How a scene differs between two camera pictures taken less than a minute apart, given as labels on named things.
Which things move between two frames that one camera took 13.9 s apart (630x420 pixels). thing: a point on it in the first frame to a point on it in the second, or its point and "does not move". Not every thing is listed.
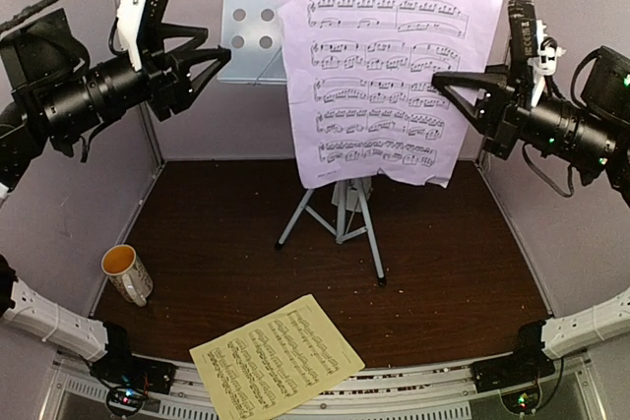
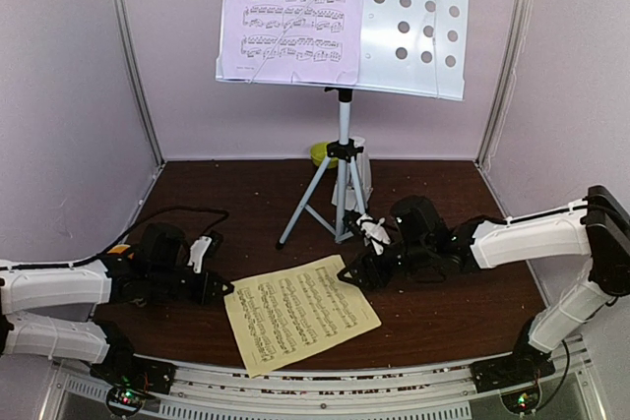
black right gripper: (487, 111) to (363, 267)
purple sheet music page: (363, 34) to (293, 15)
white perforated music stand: (253, 48) to (415, 36)
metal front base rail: (446, 391) does not move
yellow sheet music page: (259, 369) to (282, 317)
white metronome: (352, 192) does not move
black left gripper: (174, 88) to (205, 295)
